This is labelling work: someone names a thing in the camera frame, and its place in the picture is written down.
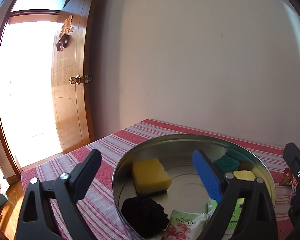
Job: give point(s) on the white pink flower wipe packet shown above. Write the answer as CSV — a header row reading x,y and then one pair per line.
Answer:
x,y
185,226

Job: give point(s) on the wooden door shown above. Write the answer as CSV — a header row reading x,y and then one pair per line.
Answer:
x,y
72,105

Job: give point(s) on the round metal cookie tin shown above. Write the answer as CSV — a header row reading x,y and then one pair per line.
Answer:
x,y
182,175

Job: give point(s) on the brass door knob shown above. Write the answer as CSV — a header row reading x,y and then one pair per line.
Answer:
x,y
76,79

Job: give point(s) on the bright red candy packet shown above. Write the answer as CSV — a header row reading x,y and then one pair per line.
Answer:
x,y
286,178

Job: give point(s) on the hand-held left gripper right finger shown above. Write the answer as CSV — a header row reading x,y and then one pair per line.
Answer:
x,y
207,175

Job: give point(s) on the black scrunchie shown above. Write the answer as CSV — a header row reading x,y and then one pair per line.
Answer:
x,y
143,215

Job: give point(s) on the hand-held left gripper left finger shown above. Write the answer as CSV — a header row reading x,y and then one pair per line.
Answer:
x,y
86,172

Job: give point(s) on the green wipe packet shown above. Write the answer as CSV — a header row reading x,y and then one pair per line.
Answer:
x,y
233,213

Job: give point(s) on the gold red door ornament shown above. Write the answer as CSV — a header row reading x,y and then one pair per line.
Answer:
x,y
64,33

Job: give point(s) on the red striped tablecloth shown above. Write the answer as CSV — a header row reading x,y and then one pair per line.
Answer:
x,y
107,150

